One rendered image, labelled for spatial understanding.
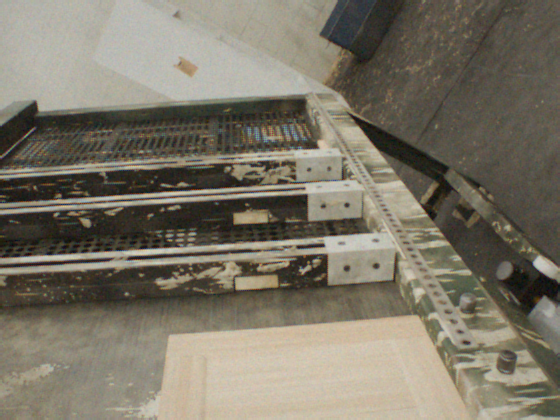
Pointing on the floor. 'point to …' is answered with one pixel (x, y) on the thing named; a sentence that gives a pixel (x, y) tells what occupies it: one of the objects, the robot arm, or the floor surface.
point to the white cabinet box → (191, 56)
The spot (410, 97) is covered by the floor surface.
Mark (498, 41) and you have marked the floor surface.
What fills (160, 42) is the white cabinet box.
